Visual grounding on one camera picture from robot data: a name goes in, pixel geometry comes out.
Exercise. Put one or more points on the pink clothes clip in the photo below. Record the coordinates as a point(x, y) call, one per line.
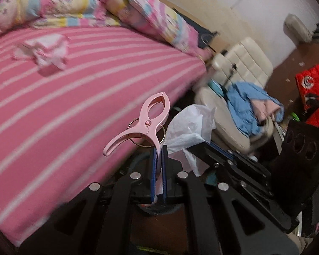
point(148, 122)

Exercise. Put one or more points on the pastel printed quilt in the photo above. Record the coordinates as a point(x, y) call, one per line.
point(82, 2)

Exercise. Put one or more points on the blue cloth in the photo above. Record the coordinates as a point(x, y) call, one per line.
point(242, 103)

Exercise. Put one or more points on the white air conditioner unit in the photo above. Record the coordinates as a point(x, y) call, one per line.
point(297, 28)

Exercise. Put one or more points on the beige padded sofa chair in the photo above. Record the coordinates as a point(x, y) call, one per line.
point(244, 58)

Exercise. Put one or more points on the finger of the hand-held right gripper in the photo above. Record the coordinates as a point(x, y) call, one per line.
point(236, 162)
point(228, 180)

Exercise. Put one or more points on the black stand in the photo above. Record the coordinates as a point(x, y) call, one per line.
point(230, 74)

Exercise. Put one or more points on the white tissue paper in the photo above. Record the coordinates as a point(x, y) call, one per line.
point(188, 127)

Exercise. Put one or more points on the pink striped bed sheet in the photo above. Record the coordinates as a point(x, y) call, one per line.
point(69, 93)

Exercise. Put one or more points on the white cloth with pink trim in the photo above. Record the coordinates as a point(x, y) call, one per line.
point(40, 43)

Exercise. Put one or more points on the crumpled white tissue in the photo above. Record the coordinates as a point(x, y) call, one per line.
point(49, 58)

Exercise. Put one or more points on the red printed bag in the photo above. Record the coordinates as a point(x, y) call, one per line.
point(313, 85)

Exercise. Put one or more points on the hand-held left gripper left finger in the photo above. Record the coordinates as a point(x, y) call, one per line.
point(154, 176)

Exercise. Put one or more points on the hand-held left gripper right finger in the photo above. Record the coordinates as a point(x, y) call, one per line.
point(164, 180)

